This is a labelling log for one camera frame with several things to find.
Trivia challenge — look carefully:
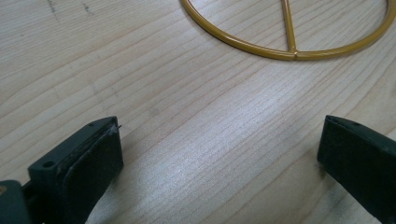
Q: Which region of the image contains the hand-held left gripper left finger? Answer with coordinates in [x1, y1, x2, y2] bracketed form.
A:
[27, 116, 124, 224]

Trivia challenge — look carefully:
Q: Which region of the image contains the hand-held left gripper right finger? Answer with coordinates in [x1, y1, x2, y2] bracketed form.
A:
[317, 114, 396, 224]

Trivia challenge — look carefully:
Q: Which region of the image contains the gold metal ring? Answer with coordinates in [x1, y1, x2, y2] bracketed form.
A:
[179, 0, 396, 62]

